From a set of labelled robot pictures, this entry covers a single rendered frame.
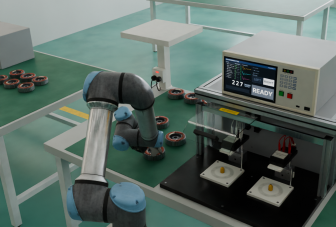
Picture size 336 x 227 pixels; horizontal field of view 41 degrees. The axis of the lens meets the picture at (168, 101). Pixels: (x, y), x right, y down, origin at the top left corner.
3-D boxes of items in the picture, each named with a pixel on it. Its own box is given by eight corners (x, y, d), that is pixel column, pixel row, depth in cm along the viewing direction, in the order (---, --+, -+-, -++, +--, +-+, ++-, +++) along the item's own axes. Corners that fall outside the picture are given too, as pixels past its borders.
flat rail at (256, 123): (327, 147, 184) (327, 140, 183) (199, 110, 219) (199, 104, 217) (328, 145, 185) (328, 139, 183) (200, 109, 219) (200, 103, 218)
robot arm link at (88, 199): (104, 222, 147) (124, 66, 164) (60, 218, 149) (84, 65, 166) (112, 224, 159) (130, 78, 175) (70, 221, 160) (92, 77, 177)
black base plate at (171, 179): (292, 243, 172) (293, 239, 171) (159, 187, 208) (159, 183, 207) (335, 183, 206) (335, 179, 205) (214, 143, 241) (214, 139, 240)
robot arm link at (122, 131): (135, 143, 194) (139, 122, 201) (109, 141, 196) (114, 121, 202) (137, 153, 201) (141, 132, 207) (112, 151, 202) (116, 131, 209)
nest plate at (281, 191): (278, 207, 188) (279, 204, 188) (246, 194, 197) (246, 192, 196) (293, 189, 199) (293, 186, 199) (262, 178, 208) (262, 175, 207)
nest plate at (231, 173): (228, 187, 202) (228, 185, 201) (199, 176, 210) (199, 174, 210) (244, 171, 213) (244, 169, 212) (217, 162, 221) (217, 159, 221)
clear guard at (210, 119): (229, 153, 184) (229, 140, 181) (181, 137, 197) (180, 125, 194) (265, 121, 207) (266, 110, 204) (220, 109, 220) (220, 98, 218)
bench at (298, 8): (298, 84, 494) (304, 16, 462) (148, 52, 612) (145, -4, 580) (327, 60, 558) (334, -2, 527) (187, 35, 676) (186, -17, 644)
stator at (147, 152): (155, 163, 225) (155, 157, 224) (138, 157, 232) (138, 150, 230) (169, 154, 233) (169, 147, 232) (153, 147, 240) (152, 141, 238)
